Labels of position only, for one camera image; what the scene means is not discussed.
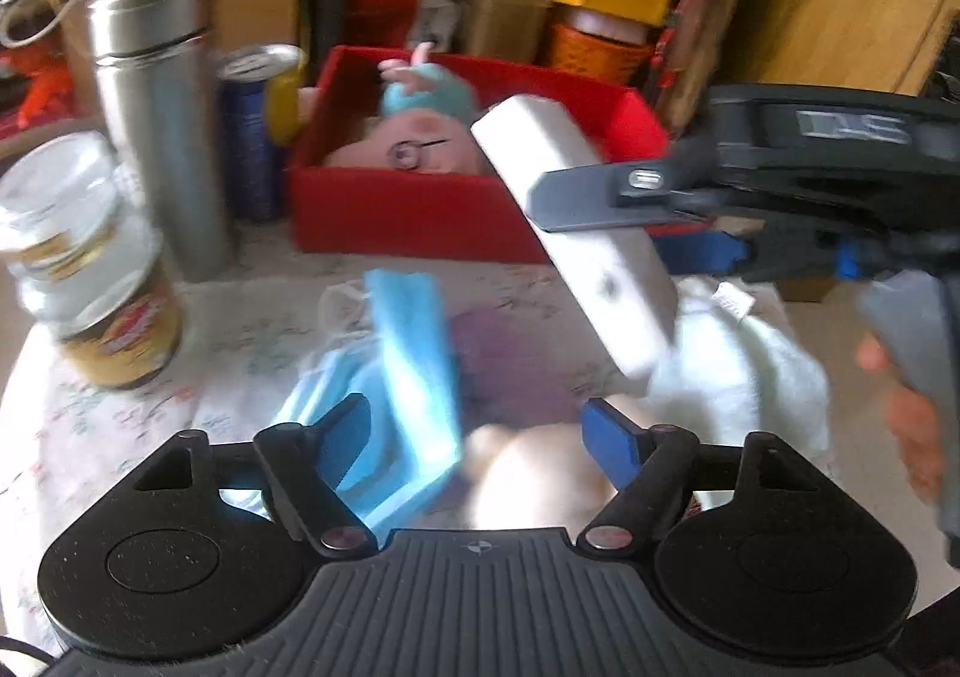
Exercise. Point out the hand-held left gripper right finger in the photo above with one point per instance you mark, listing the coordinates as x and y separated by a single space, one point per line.
611 444

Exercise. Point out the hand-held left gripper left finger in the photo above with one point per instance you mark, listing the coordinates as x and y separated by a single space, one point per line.
346 431

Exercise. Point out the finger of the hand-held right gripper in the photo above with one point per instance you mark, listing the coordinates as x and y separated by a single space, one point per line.
697 251
592 197

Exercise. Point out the beige plush toy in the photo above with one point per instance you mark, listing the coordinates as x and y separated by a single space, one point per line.
540 467

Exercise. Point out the blue face mask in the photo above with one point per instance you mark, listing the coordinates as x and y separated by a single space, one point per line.
405 347

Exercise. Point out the white sponge block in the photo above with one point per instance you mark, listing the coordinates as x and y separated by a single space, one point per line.
600 302

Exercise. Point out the white fluffy towel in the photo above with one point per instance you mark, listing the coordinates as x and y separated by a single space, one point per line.
750 362

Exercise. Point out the purple fuzzy cloth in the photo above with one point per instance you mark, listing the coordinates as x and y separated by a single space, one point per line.
510 362

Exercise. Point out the red box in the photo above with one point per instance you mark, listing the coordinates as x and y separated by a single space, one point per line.
405 212

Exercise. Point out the person's right hand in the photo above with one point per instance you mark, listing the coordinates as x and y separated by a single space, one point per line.
911 422

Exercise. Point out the orange basket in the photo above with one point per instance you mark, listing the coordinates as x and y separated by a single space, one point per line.
592 58

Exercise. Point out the brown wooden board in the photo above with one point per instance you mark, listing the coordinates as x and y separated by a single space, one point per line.
712 47

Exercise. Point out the pink pig plush toy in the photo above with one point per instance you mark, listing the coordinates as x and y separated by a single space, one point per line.
420 137

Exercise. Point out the floral tablecloth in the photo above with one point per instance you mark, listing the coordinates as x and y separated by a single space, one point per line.
112 437

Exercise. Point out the red knitted item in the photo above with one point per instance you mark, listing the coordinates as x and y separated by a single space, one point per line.
382 9

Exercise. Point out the glass jar with gold label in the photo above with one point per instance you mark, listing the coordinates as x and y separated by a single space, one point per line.
97 272

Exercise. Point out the blue drink can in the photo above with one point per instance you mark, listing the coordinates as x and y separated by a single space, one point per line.
251 137

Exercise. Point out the stainless steel thermos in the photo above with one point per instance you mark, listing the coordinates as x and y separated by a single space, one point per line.
165 122

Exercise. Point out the red orange toy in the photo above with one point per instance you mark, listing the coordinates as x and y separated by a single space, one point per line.
45 84

